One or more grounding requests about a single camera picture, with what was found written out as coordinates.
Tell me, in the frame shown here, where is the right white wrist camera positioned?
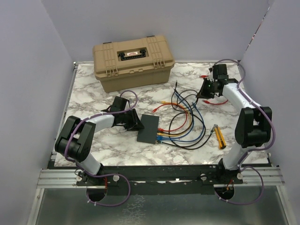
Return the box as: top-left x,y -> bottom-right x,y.
208,67 -> 218,82

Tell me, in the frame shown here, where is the dark grey network switch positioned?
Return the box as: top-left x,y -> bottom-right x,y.
137,114 -> 159,144

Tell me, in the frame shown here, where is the black mounting base plate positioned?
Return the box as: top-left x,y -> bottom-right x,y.
47,165 -> 262,195

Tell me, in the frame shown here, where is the yellow ethernet cable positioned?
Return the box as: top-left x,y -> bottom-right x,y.
156,100 -> 194,137

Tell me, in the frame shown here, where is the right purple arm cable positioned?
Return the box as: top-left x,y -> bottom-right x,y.
214,59 -> 276,205

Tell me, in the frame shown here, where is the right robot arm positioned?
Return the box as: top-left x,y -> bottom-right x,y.
196,64 -> 275,183

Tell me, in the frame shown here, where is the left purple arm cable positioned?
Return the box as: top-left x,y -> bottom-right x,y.
64,90 -> 138,207

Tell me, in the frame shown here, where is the long red ethernet cable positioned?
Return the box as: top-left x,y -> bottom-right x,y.
198,74 -> 229,106

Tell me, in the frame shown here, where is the blue ethernet cable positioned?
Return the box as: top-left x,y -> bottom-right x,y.
156,90 -> 200,143
156,102 -> 207,147

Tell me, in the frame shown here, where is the tan plastic toolbox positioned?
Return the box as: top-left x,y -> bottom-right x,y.
93,35 -> 175,93

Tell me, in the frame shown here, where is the yellow utility knife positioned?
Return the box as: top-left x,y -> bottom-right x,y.
214,124 -> 226,150

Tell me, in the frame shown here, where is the short red ethernet cable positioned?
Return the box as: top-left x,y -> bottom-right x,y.
152,103 -> 189,132

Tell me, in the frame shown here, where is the aluminium front rail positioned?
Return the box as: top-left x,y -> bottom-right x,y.
37,167 -> 285,189

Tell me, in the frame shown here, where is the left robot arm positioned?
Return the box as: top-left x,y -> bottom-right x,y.
54,96 -> 144,185

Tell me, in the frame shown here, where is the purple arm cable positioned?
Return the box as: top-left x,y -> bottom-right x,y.
214,59 -> 276,205
64,90 -> 138,207

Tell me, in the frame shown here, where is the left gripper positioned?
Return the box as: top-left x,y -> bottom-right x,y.
120,110 -> 143,132

